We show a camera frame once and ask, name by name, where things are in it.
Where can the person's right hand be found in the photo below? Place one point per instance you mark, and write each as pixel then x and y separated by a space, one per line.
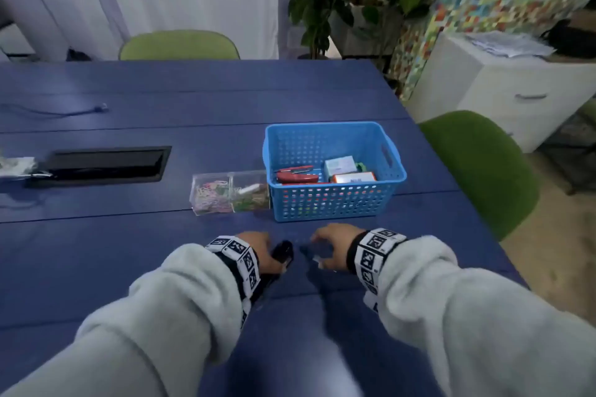
pixel 336 243

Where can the person's left hand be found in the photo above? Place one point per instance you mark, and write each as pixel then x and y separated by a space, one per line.
pixel 255 246

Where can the person's right fingers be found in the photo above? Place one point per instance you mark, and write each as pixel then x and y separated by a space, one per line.
pixel 327 248

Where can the black stapler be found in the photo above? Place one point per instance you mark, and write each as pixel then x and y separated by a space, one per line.
pixel 278 258

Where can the person's right forearm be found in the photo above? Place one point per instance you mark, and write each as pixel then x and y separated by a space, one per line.
pixel 470 322

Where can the person's left forearm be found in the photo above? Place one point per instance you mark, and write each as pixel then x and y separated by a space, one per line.
pixel 139 327

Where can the right wrist marker band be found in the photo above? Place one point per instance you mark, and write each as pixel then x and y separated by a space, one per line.
pixel 372 257

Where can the wrist marker band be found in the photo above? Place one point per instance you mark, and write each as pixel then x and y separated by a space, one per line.
pixel 240 261
pixel 372 257

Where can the orange and white box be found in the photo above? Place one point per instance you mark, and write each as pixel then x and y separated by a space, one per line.
pixel 354 177

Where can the red stapler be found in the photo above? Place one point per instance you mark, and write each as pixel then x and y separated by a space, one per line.
pixel 298 175

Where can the blue plastic basket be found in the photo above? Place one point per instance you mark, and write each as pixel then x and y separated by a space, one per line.
pixel 331 168

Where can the pale blue small box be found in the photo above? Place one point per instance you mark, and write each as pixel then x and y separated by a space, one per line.
pixel 340 165

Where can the green small item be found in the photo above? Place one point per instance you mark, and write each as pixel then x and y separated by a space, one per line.
pixel 361 167

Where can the left wrist marker band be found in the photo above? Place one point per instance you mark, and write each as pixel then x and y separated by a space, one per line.
pixel 240 261

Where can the clear plastic divided box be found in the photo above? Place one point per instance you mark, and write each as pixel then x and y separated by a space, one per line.
pixel 229 193

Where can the pile of coloured paper clips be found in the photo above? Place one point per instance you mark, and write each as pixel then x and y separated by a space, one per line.
pixel 212 196

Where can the dark green chair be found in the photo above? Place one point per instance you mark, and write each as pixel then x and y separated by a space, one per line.
pixel 484 168

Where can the white plant pot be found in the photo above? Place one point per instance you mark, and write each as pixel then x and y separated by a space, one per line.
pixel 363 31

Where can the white drawer cabinet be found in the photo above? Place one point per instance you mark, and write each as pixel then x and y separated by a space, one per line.
pixel 507 94

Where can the light green chair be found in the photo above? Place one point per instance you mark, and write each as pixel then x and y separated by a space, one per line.
pixel 179 45

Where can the stack of papers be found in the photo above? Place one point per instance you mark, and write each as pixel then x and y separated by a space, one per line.
pixel 505 44

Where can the colourful mosaic panel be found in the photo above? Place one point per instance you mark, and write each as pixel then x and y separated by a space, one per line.
pixel 470 15

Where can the crumpled white wrapper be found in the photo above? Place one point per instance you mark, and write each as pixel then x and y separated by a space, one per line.
pixel 18 168

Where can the black bag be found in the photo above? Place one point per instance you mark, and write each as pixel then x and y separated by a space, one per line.
pixel 570 38

